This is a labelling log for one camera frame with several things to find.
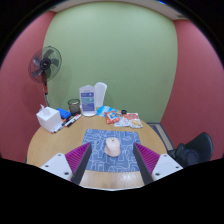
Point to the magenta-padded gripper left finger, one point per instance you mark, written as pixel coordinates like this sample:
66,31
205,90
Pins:
76,159

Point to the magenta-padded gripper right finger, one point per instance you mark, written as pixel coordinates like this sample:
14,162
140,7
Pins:
149,159

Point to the pale pink computer mouse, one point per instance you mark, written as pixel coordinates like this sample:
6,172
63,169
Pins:
112,147

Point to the blue patterned mouse pad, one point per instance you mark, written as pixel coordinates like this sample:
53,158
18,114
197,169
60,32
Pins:
100,160

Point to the black-capped marker pen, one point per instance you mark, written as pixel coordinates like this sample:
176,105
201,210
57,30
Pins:
73,120

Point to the orange and white snack packet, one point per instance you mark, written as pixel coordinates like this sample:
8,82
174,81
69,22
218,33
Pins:
134,120

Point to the blue box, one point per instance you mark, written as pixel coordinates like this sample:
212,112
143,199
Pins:
64,113

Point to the white tissue box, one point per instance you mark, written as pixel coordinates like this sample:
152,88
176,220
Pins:
48,119

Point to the dark glass cup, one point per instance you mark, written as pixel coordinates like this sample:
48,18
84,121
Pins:
74,107

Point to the small black round cap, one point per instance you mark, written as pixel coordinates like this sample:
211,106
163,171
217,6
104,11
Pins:
123,111

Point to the light blue snack packet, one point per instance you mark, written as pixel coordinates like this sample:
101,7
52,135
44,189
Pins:
101,110

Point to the black office chair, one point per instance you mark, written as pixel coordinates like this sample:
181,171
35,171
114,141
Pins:
202,143

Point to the black standing fan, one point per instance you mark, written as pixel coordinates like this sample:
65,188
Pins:
45,64

